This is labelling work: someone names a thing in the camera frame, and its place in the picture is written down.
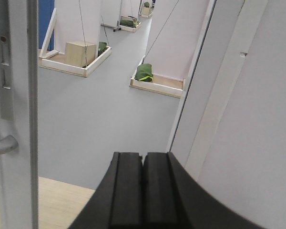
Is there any distant wooden box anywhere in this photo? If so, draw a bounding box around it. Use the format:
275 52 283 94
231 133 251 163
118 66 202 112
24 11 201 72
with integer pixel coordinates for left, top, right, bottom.
64 41 96 67

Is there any silver door lock plate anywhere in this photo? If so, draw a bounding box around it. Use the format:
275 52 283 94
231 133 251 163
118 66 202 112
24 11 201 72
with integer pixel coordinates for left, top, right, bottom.
0 0 13 121

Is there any silver curved door handle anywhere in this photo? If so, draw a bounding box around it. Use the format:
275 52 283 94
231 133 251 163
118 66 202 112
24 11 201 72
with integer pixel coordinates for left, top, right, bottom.
0 135 18 155

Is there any white wooden tray frame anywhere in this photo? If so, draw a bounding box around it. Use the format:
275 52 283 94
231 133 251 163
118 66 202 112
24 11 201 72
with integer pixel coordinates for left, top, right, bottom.
39 8 112 77

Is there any white framed sliding glass door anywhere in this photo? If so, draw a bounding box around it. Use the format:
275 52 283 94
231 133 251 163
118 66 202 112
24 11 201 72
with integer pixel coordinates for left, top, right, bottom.
0 0 38 229

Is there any green sandbag in tray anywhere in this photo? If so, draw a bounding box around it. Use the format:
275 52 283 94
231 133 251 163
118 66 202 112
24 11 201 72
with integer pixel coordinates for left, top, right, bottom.
135 63 153 82

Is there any blue door with window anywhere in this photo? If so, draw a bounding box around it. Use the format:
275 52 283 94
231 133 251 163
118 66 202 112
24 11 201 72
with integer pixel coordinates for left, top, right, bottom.
38 0 54 49

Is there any light plywood base board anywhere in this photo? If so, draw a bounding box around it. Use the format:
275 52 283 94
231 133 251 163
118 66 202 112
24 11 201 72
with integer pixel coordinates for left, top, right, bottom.
0 164 96 229

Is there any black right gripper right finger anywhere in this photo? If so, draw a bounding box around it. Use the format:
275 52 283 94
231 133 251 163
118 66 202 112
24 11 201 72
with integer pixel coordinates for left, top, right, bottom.
143 152 259 229

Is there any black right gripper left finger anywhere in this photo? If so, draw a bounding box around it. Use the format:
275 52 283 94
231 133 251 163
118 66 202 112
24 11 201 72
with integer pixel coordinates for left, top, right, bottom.
69 152 143 229

